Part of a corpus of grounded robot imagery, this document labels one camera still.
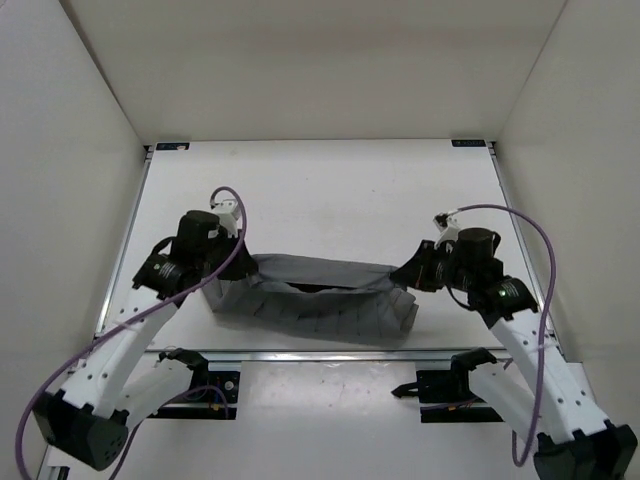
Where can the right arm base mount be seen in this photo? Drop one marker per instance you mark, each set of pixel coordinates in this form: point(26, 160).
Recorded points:
point(444, 395)

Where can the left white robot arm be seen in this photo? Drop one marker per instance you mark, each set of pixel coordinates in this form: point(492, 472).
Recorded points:
point(91, 416)

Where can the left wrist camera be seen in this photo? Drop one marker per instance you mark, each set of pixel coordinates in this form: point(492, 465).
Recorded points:
point(228, 213)

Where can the blue corner label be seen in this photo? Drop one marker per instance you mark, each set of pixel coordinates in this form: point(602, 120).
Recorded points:
point(468, 143)
point(172, 146)

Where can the grey pleated skirt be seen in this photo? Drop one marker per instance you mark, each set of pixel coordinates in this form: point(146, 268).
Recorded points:
point(317, 298)

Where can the right blue corner label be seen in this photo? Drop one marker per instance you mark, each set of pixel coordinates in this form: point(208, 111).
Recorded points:
point(468, 143)

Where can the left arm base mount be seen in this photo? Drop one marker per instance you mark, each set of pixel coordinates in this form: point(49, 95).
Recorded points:
point(213, 391)

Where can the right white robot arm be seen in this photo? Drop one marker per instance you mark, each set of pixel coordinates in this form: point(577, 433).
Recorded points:
point(574, 437)

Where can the left blue corner label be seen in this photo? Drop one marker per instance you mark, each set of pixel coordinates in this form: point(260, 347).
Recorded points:
point(172, 146)

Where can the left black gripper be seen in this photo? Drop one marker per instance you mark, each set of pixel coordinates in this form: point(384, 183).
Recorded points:
point(245, 262)

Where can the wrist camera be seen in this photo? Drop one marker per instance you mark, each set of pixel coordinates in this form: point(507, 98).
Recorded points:
point(447, 226)
point(228, 213)

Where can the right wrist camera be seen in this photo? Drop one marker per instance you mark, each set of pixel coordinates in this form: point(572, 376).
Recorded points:
point(447, 226)

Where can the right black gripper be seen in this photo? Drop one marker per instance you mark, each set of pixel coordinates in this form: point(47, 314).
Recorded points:
point(415, 274)

